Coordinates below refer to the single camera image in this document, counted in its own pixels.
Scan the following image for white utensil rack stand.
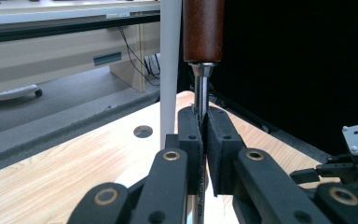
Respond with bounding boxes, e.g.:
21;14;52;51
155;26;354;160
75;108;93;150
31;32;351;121
115;0;234;224

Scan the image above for black hanging cables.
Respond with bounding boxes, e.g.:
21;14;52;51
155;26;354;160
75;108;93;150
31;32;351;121
117;26;161;87

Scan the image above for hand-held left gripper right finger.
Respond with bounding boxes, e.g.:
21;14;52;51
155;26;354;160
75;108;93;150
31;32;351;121
205;106;247;198

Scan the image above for black horizontal frame bar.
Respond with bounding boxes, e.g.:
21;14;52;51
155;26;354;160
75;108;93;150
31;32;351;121
0;13;161;45

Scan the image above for steel ladle with brown handle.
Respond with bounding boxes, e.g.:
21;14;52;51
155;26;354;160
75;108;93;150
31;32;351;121
182;0;226;224

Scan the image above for black curtain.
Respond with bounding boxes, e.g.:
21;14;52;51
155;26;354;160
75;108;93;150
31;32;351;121
180;0;358;157

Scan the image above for light wooden desk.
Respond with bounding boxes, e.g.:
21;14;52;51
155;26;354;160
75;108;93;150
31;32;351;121
0;0;161;94

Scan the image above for grey drawer handle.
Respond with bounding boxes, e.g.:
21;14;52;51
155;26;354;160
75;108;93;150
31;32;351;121
93;51;123;67

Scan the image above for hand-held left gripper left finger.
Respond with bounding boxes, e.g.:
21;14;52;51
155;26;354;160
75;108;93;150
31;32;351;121
164;105;206;195

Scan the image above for white chair base with caster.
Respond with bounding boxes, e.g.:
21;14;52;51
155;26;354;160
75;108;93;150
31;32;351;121
0;84;44;103

